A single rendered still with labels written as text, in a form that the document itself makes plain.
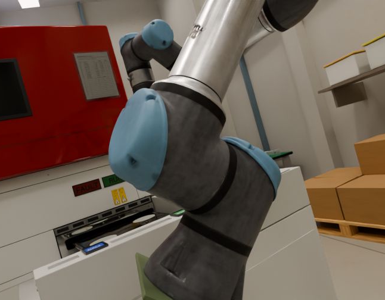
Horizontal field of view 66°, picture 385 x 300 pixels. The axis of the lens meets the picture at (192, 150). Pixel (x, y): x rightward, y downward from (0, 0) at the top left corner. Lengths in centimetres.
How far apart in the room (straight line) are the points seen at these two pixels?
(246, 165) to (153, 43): 49
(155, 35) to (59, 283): 62
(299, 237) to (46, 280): 80
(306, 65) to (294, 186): 350
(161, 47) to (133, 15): 1017
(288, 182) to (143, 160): 83
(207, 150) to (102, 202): 107
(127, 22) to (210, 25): 1042
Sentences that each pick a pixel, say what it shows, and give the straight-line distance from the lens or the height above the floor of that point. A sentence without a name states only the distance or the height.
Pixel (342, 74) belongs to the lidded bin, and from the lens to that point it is 359.
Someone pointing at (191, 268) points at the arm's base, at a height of 98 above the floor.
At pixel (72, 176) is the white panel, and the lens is 138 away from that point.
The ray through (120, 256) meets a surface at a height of 93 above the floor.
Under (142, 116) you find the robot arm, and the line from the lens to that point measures 34.
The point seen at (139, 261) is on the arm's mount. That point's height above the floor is 99.
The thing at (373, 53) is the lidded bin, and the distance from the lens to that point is 332.
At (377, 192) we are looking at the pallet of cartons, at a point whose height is 42.
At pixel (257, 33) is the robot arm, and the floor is 134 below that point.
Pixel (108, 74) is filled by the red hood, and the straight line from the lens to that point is 147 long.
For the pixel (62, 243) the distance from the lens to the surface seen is 137.
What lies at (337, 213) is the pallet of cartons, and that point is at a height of 21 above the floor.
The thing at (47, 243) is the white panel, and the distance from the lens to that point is 138.
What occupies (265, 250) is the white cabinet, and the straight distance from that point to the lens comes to 104.
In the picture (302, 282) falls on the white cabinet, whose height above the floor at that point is 59.
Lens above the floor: 113
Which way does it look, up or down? level
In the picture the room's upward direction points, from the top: 16 degrees counter-clockwise
